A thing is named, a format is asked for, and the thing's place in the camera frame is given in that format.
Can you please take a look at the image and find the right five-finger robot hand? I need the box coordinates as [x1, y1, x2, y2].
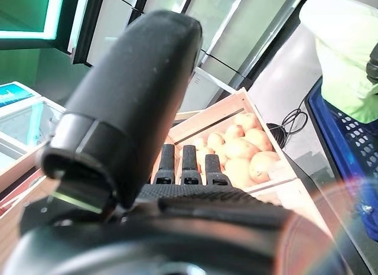
[366, 43, 378, 83]

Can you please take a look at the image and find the left five-finger robot hand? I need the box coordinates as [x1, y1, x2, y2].
[0, 9, 352, 275]

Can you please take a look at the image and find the napa cabbage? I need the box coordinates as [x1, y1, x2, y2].
[298, 0, 378, 125]

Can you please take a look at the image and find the blue plastic shopping basket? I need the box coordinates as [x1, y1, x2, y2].
[305, 82, 378, 243]

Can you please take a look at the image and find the tan potato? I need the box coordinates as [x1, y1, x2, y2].
[193, 137, 209, 151]
[244, 128, 273, 152]
[214, 150, 229, 167]
[249, 151, 281, 183]
[223, 124, 246, 140]
[224, 138, 257, 160]
[206, 132, 226, 151]
[224, 158, 252, 187]
[234, 113, 260, 130]

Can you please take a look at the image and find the wooden potato crate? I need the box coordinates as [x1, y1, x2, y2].
[165, 87, 301, 205]

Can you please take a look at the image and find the slatted wooden cabbage crate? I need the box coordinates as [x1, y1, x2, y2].
[0, 135, 69, 258]

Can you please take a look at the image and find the glass top chest freezer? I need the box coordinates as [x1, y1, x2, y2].
[0, 82, 67, 172]

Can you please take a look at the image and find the green lit display cabinet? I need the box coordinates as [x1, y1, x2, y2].
[0, 0, 67, 51]

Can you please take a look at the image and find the coiled black cable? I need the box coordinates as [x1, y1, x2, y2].
[265, 108, 308, 148]

